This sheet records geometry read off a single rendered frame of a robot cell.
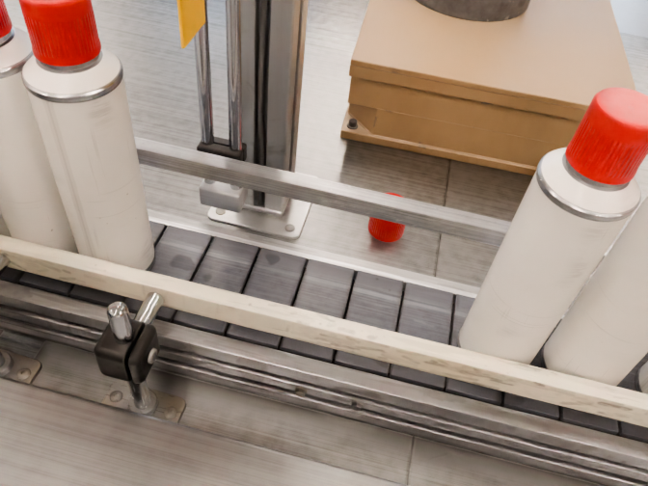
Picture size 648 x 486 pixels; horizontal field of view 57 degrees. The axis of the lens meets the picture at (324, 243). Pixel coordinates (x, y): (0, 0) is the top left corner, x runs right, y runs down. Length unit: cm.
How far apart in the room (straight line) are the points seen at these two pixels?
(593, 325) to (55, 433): 33
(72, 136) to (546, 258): 26
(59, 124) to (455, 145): 42
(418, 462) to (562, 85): 39
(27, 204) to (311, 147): 31
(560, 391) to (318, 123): 40
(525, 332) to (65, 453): 28
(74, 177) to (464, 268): 34
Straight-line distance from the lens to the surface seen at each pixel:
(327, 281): 45
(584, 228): 32
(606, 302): 38
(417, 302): 45
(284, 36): 44
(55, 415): 41
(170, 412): 44
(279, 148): 50
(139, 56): 78
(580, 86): 65
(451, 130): 64
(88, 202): 39
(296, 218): 55
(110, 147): 37
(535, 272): 34
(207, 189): 48
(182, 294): 40
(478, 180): 64
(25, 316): 48
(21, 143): 40
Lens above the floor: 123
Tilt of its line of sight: 48 degrees down
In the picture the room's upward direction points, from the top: 8 degrees clockwise
